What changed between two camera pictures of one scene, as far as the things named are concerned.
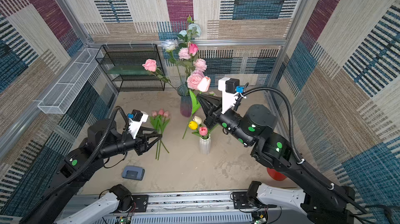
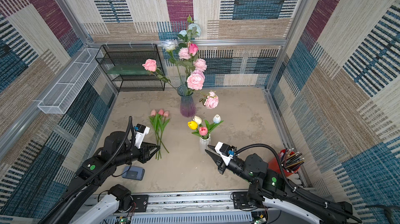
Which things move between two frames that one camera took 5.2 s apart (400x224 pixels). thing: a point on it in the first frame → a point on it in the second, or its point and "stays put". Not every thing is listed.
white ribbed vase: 205,145 stays put
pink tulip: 159,126 stays put
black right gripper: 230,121 → 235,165
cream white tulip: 197,119 stays put
